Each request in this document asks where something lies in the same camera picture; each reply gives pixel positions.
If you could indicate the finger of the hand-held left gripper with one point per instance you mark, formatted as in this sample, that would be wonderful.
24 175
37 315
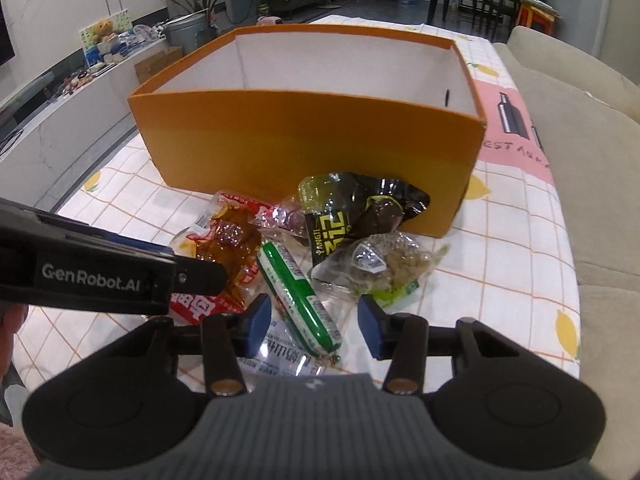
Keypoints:
202 275

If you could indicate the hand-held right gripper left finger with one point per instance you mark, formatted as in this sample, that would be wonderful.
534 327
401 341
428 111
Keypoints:
258 324

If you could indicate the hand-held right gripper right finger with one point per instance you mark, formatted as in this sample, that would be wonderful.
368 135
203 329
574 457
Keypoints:
371 324

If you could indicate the red snack packet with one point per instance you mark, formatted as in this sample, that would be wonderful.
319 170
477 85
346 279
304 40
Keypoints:
235 240

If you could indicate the green sausage packet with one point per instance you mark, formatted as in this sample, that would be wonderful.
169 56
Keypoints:
295 290

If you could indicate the black yellow snack packet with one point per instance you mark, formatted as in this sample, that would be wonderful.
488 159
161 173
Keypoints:
345 225

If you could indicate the orange cardboard box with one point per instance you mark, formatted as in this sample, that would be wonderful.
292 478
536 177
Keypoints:
300 135

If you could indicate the person's left hand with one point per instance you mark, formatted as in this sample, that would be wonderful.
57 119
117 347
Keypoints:
10 325

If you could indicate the clear blue print snack packet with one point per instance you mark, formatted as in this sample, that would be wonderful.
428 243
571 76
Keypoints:
285 356

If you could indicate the clear packet of green snack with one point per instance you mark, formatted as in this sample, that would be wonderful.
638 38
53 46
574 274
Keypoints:
395 260

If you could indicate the clear packet of purple snack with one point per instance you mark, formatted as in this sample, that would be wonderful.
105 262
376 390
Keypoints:
287 220

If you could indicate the lemon print checked tablecloth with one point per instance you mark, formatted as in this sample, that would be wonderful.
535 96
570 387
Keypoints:
500 260

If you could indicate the brown cardboard box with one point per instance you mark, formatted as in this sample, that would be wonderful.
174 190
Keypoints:
157 65

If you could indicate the grey metal planter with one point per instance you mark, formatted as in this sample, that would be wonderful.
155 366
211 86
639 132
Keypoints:
190 35

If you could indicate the brown teddy bear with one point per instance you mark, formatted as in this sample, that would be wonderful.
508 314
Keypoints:
105 30

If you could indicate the black television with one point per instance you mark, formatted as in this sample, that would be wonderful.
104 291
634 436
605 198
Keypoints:
5 40

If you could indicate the beige sofa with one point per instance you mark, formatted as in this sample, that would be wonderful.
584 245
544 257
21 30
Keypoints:
590 160

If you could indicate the dark dining chair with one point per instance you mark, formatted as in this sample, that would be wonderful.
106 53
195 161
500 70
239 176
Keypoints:
480 7

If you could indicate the orange stool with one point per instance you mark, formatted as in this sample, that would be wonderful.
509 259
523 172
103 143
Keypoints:
535 15

